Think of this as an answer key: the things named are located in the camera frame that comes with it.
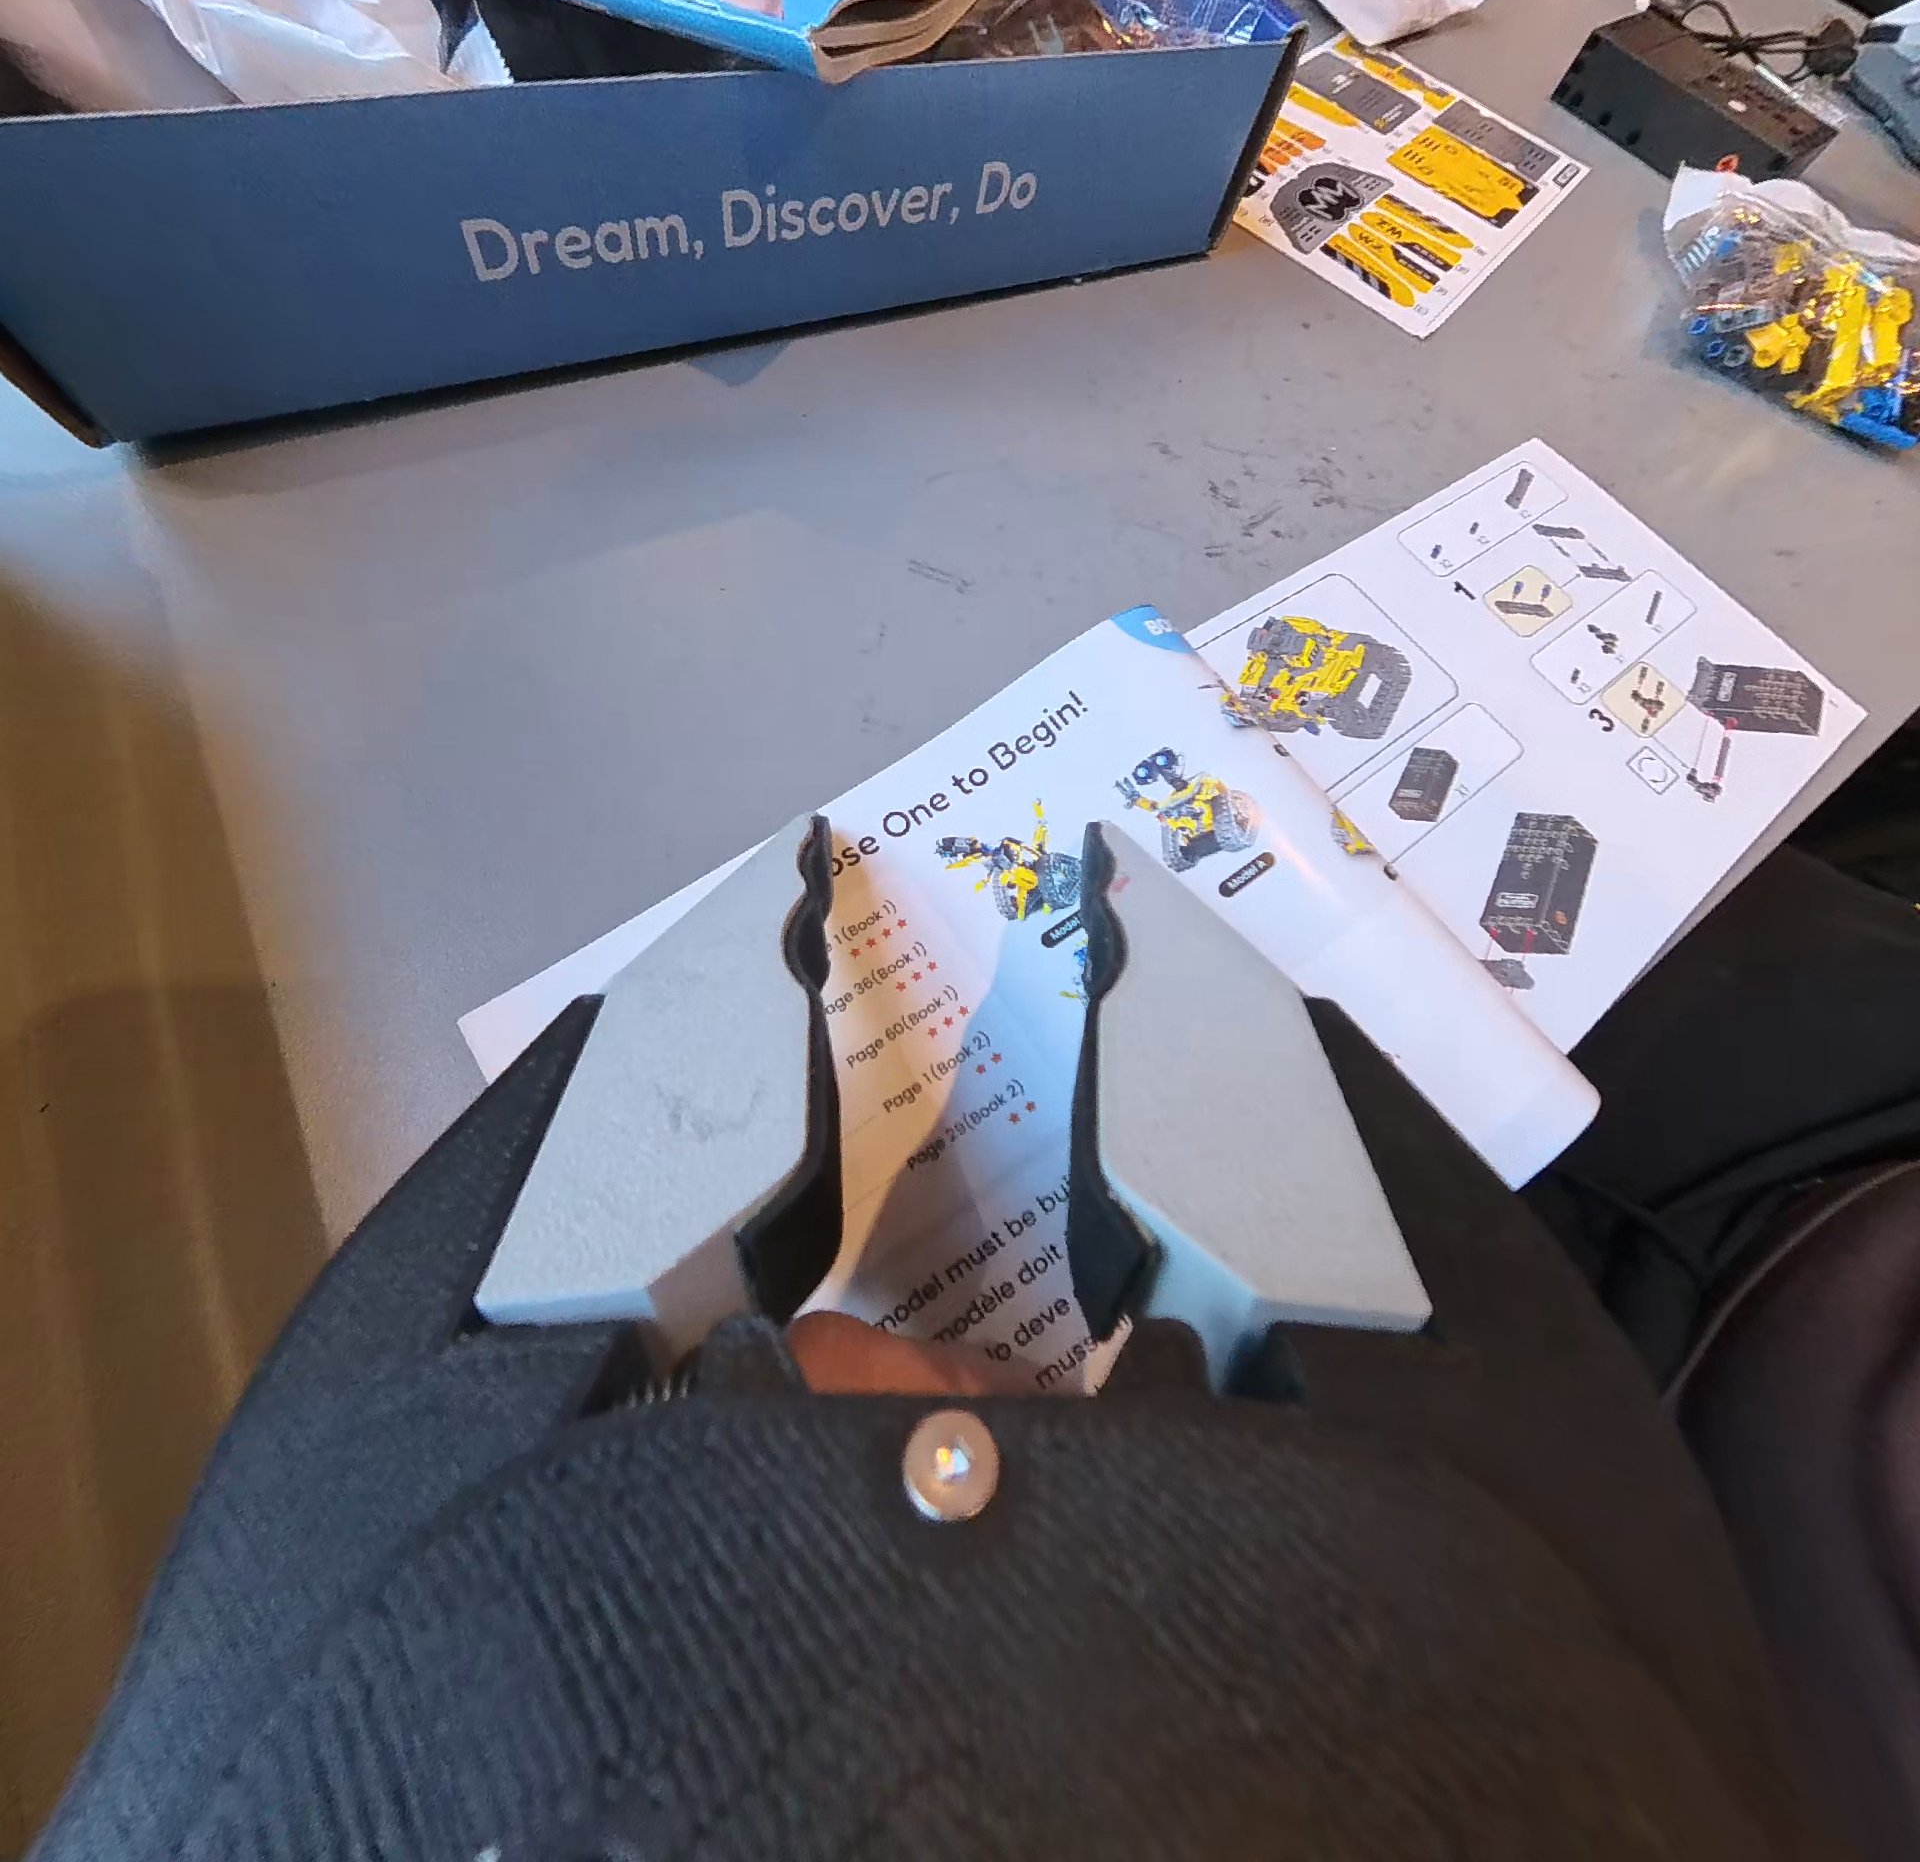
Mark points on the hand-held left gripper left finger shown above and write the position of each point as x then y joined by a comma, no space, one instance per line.
675,1126

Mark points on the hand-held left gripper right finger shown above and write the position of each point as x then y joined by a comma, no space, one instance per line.
1247,1141

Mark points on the blue cardboard kit box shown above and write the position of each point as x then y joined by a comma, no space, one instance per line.
299,273

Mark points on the black control box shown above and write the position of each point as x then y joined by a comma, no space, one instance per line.
1679,91

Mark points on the grey desk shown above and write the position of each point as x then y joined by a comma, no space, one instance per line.
675,571

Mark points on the yellow and black sticker sheet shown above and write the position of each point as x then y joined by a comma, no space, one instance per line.
1394,182

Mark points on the bag of yellow blue parts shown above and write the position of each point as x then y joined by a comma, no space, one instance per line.
1801,317

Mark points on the white-ended plastic bag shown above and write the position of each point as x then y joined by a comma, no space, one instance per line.
299,32

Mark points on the grey motor module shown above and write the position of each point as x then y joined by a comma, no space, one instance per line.
1890,79

